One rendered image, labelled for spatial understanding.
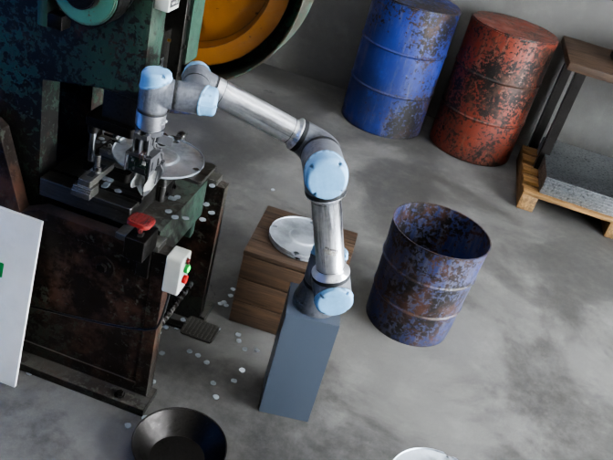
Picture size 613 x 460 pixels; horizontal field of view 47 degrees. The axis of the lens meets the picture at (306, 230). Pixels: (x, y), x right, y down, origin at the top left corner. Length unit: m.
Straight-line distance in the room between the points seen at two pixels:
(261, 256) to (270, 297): 0.19
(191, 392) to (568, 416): 1.52
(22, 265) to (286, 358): 0.89
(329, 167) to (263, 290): 1.03
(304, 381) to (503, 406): 0.91
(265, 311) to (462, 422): 0.86
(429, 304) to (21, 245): 1.56
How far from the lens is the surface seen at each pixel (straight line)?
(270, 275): 2.74
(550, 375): 3.31
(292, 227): 2.88
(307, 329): 2.33
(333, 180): 1.88
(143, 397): 2.53
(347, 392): 2.77
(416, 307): 2.96
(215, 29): 2.52
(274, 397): 2.54
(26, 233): 2.33
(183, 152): 2.37
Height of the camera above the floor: 1.86
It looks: 31 degrees down
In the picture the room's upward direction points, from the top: 15 degrees clockwise
